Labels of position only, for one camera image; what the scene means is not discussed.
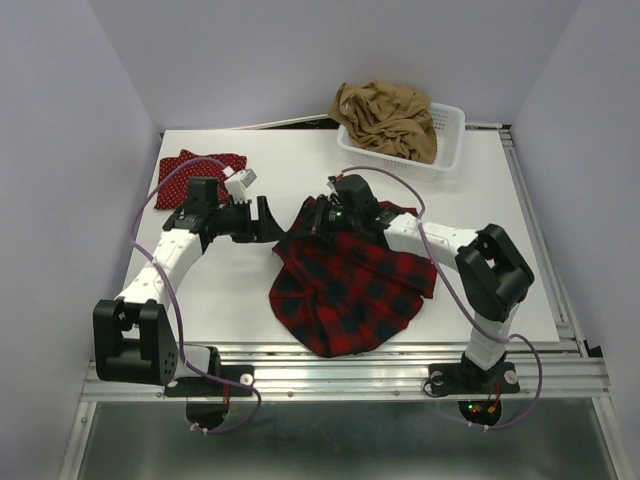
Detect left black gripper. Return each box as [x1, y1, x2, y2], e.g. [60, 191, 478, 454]
[211, 196, 287, 244]

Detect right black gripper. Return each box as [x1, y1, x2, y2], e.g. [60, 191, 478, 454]
[290, 194, 361, 244]

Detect red black plaid skirt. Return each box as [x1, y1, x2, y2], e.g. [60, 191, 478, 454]
[269, 197, 437, 358]

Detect red polka dot skirt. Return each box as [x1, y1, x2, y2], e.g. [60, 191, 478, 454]
[154, 149, 247, 211]

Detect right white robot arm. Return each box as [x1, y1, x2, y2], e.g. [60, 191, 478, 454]
[303, 171, 535, 396]

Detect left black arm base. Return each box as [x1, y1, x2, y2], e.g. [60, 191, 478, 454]
[164, 364, 257, 436]

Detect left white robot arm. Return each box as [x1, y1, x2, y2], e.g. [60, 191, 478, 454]
[93, 169, 284, 394]

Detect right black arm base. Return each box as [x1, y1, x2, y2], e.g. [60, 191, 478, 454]
[422, 362, 520, 427]

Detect white board strip behind table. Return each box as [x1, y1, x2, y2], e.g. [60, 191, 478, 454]
[233, 114, 329, 130]

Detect tan brown skirt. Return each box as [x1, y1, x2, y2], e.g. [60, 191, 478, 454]
[328, 81, 437, 164]

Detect white plastic basket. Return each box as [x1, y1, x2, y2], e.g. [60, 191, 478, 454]
[337, 102, 465, 181]

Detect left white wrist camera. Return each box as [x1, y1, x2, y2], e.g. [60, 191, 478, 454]
[224, 168, 257, 203]

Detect aluminium frame rails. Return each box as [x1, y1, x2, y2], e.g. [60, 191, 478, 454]
[62, 125, 632, 479]

